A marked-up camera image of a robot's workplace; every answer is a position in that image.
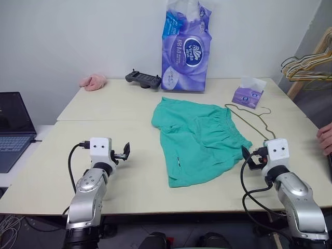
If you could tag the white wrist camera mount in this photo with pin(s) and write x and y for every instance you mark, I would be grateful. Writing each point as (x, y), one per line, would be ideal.
(99, 149)
(278, 151)

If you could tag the purple tissue multipack bag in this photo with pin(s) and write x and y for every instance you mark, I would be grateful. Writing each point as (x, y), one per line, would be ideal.
(185, 52)

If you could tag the purple tissue box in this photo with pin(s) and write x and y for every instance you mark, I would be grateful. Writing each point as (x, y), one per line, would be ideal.
(245, 97)

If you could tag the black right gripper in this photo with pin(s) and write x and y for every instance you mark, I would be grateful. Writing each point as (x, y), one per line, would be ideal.
(260, 154)

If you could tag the light wooden clothes rack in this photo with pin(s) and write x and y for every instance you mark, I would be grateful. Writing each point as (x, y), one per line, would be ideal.
(298, 86)

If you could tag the pink fluffy cloth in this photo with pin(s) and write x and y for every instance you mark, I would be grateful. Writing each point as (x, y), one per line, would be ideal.
(92, 82)

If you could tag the green shorts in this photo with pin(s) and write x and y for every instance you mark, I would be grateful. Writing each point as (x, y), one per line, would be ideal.
(197, 140)

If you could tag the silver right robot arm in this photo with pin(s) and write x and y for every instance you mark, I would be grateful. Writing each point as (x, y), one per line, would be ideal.
(298, 202)

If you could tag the dark rounded shape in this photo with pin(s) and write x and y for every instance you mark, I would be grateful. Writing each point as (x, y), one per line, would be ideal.
(158, 241)
(214, 241)

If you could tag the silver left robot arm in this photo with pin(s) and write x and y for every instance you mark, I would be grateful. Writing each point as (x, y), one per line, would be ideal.
(85, 197)

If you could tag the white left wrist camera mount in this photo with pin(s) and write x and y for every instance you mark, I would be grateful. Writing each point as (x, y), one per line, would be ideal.
(99, 149)

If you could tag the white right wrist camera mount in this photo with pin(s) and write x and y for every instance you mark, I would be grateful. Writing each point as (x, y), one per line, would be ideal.
(278, 151)

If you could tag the dark laptop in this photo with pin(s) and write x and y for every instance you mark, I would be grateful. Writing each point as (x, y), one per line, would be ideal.
(13, 122)

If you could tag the person's bare hand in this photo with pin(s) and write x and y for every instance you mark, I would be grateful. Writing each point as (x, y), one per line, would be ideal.
(326, 136)

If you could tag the black handheld controller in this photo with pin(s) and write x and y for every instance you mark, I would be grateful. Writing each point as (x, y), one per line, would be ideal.
(142, 78)

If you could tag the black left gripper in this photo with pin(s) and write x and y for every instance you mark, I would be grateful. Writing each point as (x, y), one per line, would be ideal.
(118, 156)

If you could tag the light wooden leg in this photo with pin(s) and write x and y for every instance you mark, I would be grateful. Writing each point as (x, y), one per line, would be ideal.
(277, 241)

